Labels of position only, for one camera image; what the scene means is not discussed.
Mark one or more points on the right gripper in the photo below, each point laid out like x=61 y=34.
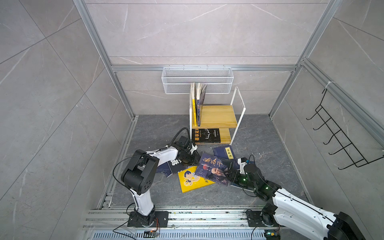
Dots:
x=237 y=173

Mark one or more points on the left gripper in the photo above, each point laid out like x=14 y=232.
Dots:
x=196 y=159

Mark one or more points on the purple portrait book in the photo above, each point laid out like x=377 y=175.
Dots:
x=200 y=97
x=215 y=169

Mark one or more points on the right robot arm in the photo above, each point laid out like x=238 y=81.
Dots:
x=287 y=210

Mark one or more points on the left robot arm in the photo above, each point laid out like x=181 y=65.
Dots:
x=139 y=174

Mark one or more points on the black book white characters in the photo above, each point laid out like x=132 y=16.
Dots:
x=176 y=166

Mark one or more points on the yellow cartoon book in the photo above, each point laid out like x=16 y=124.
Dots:
x=189 y=181

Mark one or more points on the dark blue book left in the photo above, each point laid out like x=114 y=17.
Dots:
x=165 y=169

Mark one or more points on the black book lower shelf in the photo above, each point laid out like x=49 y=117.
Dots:
x=206 y=136

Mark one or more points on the navy book yellow label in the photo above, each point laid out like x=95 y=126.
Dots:
x=226 y=152

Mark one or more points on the wooden two-tier shelf rack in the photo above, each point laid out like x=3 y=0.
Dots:
x=220 y=117

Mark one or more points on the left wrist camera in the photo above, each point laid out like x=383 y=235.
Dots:
x=193 y=148

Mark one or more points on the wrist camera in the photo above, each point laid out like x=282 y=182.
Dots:
x=242 y=162
x=193 y=148

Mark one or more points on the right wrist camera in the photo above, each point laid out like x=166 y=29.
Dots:
x=242 y=162

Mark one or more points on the white wire mesh basket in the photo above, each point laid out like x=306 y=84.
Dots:
x=177 y=80

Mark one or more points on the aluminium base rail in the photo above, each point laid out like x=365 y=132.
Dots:
x=181 y=223

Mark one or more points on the black wall hook rack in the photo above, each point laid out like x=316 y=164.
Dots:
x=339 y=137

